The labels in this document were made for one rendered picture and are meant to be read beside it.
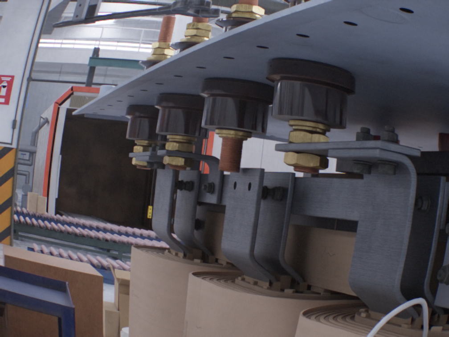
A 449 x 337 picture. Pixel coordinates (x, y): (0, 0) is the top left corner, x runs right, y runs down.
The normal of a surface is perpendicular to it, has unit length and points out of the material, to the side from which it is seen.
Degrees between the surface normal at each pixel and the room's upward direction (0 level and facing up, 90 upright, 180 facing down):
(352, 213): 90
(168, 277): 90
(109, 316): 90
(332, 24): 180
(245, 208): 90
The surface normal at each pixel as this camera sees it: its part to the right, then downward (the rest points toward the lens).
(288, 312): -0.32, -0.07
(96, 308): 0.31, 0.01
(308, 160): -0.04, -0.04
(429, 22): -0.12, 0.99
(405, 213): -0.95, -0.12
